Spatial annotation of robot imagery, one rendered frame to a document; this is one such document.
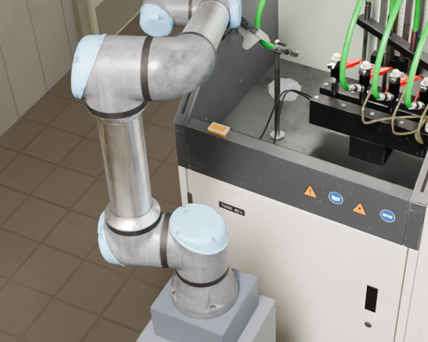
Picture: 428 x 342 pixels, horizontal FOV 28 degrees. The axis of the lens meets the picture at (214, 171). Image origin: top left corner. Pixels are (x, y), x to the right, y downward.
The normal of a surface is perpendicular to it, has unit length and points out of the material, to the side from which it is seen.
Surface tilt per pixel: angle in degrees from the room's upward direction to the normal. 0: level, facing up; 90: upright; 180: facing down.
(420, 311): 90
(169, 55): 35
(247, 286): 0
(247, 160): 90
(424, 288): 90
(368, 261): 90
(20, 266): 0
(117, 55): 29
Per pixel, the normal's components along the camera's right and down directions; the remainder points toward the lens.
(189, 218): 0.08, -0.72
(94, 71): -0.14, 0.24
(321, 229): -0.50, 0.60
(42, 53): 0.89, 0.28
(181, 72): 0.54, 0.22
